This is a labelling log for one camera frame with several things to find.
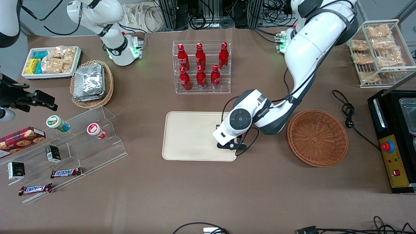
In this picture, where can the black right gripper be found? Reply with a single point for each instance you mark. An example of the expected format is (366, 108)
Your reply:
(13, 96)

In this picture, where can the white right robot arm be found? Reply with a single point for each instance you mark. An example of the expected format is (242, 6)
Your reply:
(110, 32)

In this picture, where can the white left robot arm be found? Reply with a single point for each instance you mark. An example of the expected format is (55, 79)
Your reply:
(302, 55)

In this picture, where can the white rectangular snack tray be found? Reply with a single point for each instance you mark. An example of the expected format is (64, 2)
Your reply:
(29, 75)

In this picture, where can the beige plastic tray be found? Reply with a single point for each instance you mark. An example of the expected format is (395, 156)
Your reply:
(188, 136)

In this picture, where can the light wicker basket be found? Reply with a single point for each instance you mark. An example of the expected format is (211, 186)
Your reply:
(109, 84)

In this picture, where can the brown wicker basket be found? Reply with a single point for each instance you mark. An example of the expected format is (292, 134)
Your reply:
(317, 139)

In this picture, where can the green lid yogurt cup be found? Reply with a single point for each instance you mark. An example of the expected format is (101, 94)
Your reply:
(56, 122)

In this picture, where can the teal snack packet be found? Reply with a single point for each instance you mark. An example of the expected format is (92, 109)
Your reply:
(40, 54)
(38, 67)

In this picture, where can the clear bag of rice crackers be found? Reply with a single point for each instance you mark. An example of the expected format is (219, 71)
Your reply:
(70, 55)
(67, 68)
(56, 52)
(52, 65)

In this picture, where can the yellow snack packet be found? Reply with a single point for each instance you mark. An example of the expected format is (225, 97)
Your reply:
(31, 66)

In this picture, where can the clear acrylic bottle rack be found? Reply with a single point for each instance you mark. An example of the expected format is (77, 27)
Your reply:
(224, 83)

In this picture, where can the red tartan cookie box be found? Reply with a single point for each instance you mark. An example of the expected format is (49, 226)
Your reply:
(19, 140)

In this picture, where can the stack of silver foil packs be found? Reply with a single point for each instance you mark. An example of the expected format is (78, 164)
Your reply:
(88, 82)

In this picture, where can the red cola bottle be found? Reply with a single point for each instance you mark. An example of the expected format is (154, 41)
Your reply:
(183, 57)
(200, 56)
(223, 56)
(215, 78)
(185, 79)
(201, 78)

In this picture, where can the small black box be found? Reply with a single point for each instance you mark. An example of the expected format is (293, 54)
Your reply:
(53, 153)
(16, 170)

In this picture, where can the red lid yogurt cup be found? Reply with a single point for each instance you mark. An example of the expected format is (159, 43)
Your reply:
(95, 130)

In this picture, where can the brown snickers bar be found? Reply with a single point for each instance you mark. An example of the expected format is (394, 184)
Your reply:
(35, 189)
(66, 172)

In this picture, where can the clear acrylic tiered stand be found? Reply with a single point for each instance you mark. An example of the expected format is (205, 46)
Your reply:
(97, 156)

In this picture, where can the beige cloth bag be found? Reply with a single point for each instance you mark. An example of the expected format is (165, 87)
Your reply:
(141, 16)

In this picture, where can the clear bag of fried snacks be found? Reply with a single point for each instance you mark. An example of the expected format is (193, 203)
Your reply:
(362, 58)
(358, 45)
(383, 44)
(378, 31)
(390, 60)
(369, 77)

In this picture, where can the red emergency stop button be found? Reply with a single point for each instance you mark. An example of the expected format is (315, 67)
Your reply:
(386, 146)

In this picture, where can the black control box yellow panel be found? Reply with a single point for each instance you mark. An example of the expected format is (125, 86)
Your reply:
(395, 169)

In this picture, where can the clear plastic container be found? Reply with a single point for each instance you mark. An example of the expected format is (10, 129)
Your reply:
(409, 115)

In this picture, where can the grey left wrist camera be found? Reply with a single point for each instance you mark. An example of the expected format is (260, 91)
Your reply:
(229, 145)

